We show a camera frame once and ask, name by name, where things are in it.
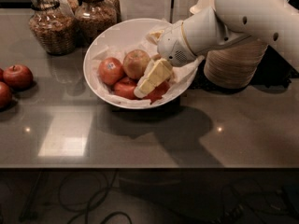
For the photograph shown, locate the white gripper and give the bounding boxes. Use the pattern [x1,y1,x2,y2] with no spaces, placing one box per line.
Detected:
[134,21,197,98]

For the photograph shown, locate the yellow-red apple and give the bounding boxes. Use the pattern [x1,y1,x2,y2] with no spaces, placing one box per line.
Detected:
[151,54,162,61]
[122,49,150,79]

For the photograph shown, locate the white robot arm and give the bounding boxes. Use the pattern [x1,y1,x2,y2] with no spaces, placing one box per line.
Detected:
[135,0,299,97]

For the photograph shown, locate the white bowl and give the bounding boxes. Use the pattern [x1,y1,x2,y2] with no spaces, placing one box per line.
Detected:
[82,18,199,110]

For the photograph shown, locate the red apple front right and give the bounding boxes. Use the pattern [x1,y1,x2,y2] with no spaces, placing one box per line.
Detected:
[145,81,170,103]

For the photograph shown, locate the red apple front left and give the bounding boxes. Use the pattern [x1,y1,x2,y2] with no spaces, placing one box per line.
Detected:
[113,77,136,100]

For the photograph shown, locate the red apple left in bowl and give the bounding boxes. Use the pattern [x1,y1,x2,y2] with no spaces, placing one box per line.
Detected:
[97,57,125,86]

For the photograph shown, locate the red apple on table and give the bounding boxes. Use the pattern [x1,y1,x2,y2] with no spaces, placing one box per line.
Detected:
[3,64,34,91]

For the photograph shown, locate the red apple at left edge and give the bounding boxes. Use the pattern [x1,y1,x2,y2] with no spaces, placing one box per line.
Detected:
[0,82,12,108]

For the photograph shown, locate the white paper liner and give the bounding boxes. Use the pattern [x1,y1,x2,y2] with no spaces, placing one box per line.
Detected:
[90,20,206,108]

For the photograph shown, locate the middle glass granola jar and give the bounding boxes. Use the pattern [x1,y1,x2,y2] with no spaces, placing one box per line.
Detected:
[75,0,117,43]

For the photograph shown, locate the glass granola jar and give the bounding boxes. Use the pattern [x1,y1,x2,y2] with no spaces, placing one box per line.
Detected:
[75,0,117,43]
[29,0,76,55]

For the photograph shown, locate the back stack paper bowls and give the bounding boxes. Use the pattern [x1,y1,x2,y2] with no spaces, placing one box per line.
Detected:
[190,0,215,15]

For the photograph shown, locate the stack paper bowls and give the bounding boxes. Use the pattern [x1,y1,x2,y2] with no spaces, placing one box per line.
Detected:
[204,40,268,90]
[190,0,215,15]

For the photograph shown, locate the front stack paper bowls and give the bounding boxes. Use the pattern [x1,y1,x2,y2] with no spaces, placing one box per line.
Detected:
[204,40,268,90]

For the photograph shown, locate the back glass jar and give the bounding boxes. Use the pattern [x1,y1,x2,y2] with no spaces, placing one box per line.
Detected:
[57,0,78,15]

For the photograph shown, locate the left glass granola jar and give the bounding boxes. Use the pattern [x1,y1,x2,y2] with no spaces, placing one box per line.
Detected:
[29,0,76,55]

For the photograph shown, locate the black cable under table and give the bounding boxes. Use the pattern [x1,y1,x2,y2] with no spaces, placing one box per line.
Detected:
[18,169,134,224]

